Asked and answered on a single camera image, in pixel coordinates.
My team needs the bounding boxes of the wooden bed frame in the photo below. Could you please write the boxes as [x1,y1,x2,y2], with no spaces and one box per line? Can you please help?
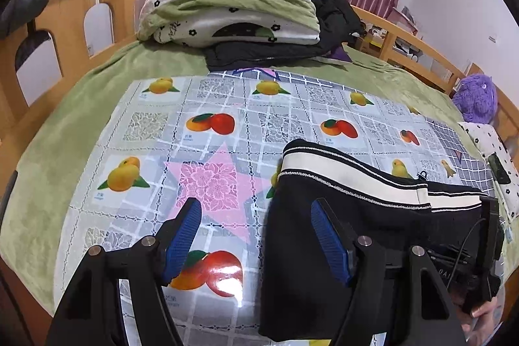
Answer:
[0,0,519,346]

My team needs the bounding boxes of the purple plush toy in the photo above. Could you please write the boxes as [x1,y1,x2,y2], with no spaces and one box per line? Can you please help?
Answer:
[452,74,498,124]

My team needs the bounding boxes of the grey checked bed sheet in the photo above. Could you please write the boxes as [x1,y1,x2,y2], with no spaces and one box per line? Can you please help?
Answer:
[212,69,494,196]

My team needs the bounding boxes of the white spotted pillow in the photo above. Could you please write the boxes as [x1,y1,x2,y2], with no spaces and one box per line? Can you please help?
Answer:
[458,122,518,221]

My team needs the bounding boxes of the black folded garment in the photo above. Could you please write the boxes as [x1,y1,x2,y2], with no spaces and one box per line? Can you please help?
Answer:
[201,0,365,71]

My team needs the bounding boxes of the green bed blanket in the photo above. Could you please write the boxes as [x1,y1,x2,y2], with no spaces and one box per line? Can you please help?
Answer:
[0,39,519,316]

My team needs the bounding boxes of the person's right hand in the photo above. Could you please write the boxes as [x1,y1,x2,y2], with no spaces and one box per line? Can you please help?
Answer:
[456,297,504,346]

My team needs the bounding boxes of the black cable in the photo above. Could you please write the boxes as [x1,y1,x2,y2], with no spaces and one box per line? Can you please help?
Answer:
[445,216,488,290]

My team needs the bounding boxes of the black pants with white stripes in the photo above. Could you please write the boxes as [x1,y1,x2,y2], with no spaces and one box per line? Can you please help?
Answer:
[259,140,487,345]

